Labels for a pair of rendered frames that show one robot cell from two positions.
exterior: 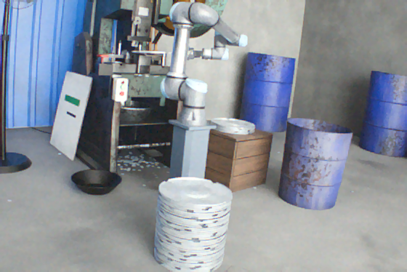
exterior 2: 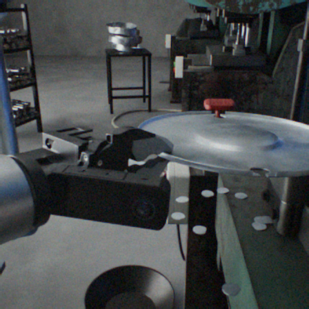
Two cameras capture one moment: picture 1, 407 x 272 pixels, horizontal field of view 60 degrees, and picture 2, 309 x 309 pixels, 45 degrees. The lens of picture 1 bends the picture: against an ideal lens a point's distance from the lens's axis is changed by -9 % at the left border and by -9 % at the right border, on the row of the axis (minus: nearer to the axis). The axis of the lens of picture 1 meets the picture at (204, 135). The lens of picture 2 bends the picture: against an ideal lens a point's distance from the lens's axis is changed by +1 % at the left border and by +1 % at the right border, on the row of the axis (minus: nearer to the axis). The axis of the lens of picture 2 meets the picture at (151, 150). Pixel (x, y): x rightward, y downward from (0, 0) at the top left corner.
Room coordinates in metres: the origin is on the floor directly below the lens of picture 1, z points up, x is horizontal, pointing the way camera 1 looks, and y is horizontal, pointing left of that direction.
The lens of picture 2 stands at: (2.72, -0.07, 0.98)
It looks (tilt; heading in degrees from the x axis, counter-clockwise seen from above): 22 degrees down; 132
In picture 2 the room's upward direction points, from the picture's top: straight up
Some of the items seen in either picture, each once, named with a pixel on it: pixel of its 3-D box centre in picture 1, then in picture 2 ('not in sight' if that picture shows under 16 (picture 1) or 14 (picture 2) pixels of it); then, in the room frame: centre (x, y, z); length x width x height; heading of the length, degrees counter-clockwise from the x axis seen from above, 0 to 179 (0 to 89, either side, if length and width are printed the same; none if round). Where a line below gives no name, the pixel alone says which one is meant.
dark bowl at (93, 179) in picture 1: (96, 183); (130, 303); (2.01, 0.59, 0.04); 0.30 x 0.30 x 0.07
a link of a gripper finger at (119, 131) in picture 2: not in sight; (125, 148); (2.44, 0.18, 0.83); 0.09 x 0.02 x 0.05; 92
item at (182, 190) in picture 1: (195, 190); not in sight; (1.41, 0.01, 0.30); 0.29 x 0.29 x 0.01
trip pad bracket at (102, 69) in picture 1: (103, 78); not in sight; (2.27, 0.65, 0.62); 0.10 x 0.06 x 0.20; 130
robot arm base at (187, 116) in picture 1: (193, 113); not in sight; (2.02, 0.07, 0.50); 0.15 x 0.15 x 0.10
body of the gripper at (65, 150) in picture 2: (194, 53); (66, 174); (2.42, 0.12, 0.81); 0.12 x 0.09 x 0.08; 92
